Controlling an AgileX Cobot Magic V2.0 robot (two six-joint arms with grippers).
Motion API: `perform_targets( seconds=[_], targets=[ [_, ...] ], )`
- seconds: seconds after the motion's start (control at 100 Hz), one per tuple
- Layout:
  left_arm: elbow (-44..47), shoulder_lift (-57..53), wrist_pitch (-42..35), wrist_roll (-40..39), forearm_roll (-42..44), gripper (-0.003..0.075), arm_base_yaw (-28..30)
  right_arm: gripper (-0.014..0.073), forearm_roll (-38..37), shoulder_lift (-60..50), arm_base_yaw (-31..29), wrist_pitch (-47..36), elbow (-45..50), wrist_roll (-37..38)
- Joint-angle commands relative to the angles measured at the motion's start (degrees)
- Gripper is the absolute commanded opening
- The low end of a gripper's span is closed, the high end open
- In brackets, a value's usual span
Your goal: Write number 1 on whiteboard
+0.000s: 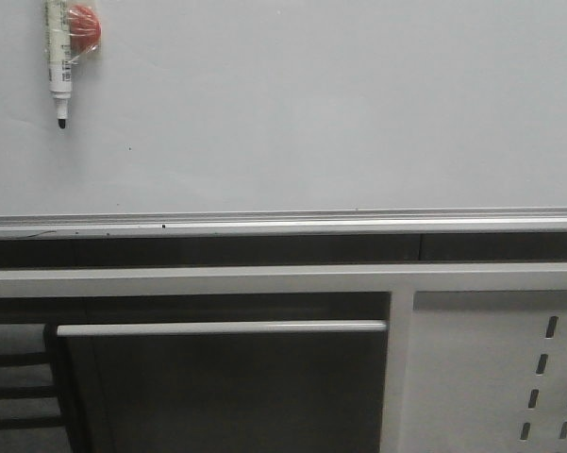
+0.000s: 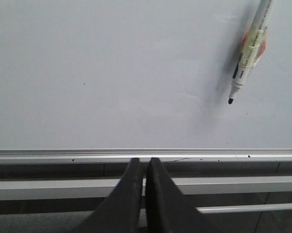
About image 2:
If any white metal table frame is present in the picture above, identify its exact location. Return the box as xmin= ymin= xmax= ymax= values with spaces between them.
xmin=0 ymin=176 xmax=292 ymax=200

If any white whiteboard with aluminium frame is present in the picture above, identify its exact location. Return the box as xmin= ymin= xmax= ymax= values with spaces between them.
xmin=0 ymin=0 xmax=292 ymax=164

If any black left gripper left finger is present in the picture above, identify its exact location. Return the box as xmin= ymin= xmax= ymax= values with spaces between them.
xmin=72 ymin=158 xmax=141 ymax=233

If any red round magnet with tape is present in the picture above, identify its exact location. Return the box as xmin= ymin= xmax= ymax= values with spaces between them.
xmin=240 ymin=26 xmax=267 ymax=68

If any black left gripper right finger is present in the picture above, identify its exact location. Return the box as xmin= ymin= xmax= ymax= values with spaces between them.
xmin=145 ymin=158 xmax=219 ymax=233

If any white whiteboard marker pen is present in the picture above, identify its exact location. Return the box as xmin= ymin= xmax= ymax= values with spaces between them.
xmin=228 ymin=0 xmax=275 ymax=104

